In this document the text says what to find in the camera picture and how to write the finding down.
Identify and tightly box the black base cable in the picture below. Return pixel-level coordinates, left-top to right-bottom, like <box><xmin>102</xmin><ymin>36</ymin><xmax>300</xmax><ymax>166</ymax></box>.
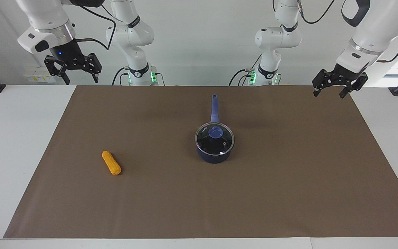
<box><xmin>228</xmin><ymin>54</ymin><xmax>262</xmax><ymax>86</ymax></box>
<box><xmin>112</xmin><ymin>67</ymin><xmax>130</xmax><ymax>86</ymax></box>

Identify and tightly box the brown table mat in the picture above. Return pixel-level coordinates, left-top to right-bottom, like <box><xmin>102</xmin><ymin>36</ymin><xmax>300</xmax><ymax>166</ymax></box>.
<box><xmin>3</xmin><ymin>85</ymin><xmax>398</xmax><ymax>239</ymax></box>

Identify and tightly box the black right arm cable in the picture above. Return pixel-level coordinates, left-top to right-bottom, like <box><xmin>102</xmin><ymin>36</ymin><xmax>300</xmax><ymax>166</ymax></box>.
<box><xmin>71</xmin><ymin>0</ymin><xmax>117</xmax><ymax>51</ymax></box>

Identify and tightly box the blue pot with handle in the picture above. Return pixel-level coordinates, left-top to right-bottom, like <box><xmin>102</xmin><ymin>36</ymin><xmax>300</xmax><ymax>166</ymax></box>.
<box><xmin>195</xmin><ymin>94</ymin><xmax>236</xmax><ymax>164</ymax></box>

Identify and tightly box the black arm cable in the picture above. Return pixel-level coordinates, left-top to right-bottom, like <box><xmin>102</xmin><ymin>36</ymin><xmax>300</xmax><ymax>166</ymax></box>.
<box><xmin>297</xmin><ymin>0</ymin><xmax>398</xmax><ymax>63</ymax></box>
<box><xmin>71</xmin><ymin>0</ymin><xmax>117</xmax><ymax>51</ymax></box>

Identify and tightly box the black right base cable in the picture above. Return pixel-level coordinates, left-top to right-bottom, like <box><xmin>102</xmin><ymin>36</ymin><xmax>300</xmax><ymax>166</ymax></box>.
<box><xmin>112</xmin><ymin>67</ymin><xmax>130</xmax><ymax>86</ymax></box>

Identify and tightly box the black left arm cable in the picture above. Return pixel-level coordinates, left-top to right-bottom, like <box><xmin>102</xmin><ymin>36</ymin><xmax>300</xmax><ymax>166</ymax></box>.
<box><xmin>297</xmin><ymin>0</ymin><xmax>398</xmax><ymax>63</ymax></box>

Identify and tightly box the yellow corn cob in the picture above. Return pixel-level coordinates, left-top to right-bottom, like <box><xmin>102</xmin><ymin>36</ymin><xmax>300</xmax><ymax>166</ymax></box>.
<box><xmin>102</xmin><ymin>150</ymin><xmax>122</xmax><ymax>176</ymax></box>

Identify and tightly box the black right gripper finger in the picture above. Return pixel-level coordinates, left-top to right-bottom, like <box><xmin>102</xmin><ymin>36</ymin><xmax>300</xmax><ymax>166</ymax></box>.
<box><xmin>83</xmin><ymin>53</ymin><xmax>102</xmax><ymax>84</ymax></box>
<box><xmin>44</xmin><ymin>56</ymin><xmax>70</xmax><ymax>85</ymax></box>

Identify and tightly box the black left base cable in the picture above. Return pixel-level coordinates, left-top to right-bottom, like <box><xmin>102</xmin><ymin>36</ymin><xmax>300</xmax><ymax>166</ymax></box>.
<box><xmin>228</xmin><ymin>54</ymin><xmax>262</xmax><ymax>86</ymax></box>

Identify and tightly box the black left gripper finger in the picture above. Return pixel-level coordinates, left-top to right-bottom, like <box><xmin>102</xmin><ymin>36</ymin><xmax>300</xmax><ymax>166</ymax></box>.
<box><xmin>339</xmin><ymin>73</ymin><xmax>369</xmax><ymax>99</ymax></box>
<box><xmin>312</xmin><ymin>69</ymin><xmax>331</xmax><ymax>97</ymax></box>

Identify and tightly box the glass lid with blue knob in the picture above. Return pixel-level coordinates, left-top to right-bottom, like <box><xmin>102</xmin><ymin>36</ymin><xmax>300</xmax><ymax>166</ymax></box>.
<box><xmin>195</xmin><ymin>122</ymin><xmax>235</xmax><ymax>155</ymax></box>

